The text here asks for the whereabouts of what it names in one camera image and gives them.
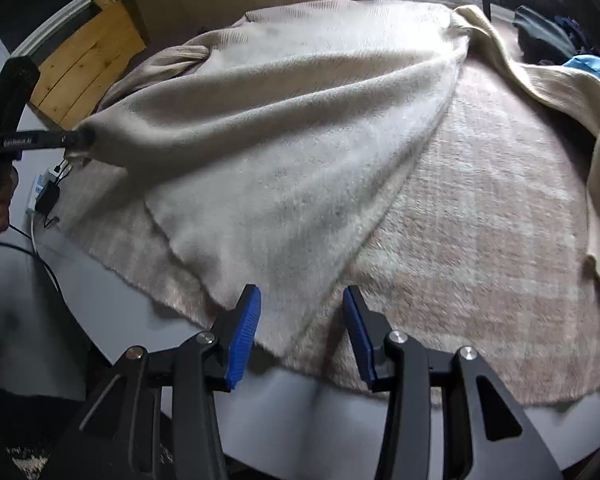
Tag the white window frame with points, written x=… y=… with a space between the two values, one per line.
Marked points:
x=65 y=15

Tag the pine wood panel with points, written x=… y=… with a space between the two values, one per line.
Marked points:
x=85 y=65

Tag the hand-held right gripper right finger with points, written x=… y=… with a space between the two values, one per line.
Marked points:
x=357 y=335

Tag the black charger plug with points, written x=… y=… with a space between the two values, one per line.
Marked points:
x=47 y=196

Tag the pink plaid blanket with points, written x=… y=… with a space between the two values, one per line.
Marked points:
x=480 y=235

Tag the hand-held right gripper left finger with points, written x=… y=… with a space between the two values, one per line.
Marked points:
x=245 y=335

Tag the dark grey garment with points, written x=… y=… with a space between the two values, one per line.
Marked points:
x=540 y=35

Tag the blue jacket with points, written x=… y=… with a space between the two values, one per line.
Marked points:
x=592 y=67

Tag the cream knit sweater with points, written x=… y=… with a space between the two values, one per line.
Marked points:
x=280 y=135

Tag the dark navy garment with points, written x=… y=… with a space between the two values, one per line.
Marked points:
x=577 y=30

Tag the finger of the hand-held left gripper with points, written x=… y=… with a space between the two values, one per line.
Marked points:
x=77 y=140

